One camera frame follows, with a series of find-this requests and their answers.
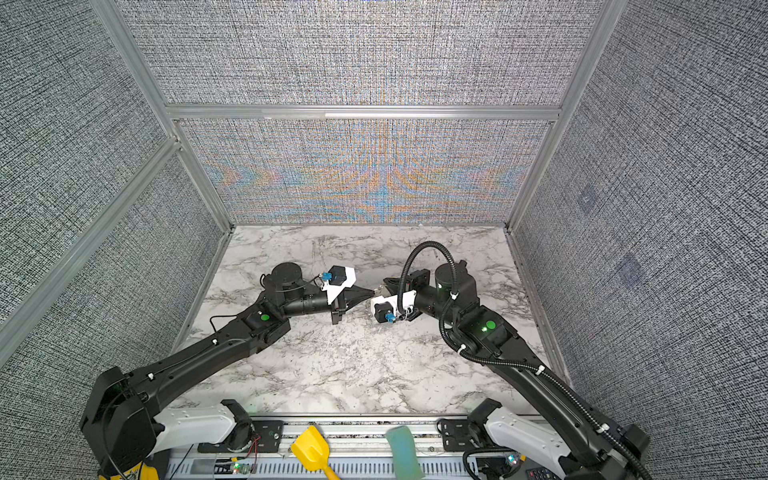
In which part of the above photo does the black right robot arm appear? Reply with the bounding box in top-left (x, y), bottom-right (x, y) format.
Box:
top-left (371, 261), bottom-right (651, 479)

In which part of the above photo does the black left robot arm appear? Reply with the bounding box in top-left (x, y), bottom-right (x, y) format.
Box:
top-left (80, 262), bottom-right (375, 478)

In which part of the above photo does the yellow plastic scoop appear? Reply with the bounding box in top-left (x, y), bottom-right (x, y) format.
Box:
top-left (290, 425), bottom-right (340, 480)

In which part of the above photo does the teal green sponge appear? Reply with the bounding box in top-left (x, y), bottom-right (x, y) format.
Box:
top-left (385, 425), bottom-right (424, 480)

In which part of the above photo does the black remote control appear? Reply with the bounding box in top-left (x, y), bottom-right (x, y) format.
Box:
top-left (525, 467), bottom-right (560, 480)

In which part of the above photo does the yellow black work glove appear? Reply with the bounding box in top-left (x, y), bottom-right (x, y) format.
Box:
top-left (98, 463), bottom-right (160, 480)

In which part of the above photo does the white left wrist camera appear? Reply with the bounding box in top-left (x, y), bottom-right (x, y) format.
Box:
top-left (321, 265), bottom-right (356, 305)

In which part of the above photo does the black corrugated cable conduit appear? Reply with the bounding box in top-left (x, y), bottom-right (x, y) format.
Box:
top-left (397, 241), bottom-right (653, 480)

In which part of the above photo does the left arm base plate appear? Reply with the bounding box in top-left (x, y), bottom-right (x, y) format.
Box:
top-left (197, 419), bottom-right (285, 455)

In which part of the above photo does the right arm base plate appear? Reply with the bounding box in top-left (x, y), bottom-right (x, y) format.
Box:
top-left (436, 417), bottom-right (486, 452)

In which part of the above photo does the aluminium horizontal frame bar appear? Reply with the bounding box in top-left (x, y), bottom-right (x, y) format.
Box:
top-left (165, 104), bottom-right (562, 122)

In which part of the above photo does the aluminium corner frame post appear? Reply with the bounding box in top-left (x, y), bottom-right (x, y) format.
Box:
top-left (90, 1), bottom-right (234, 232)

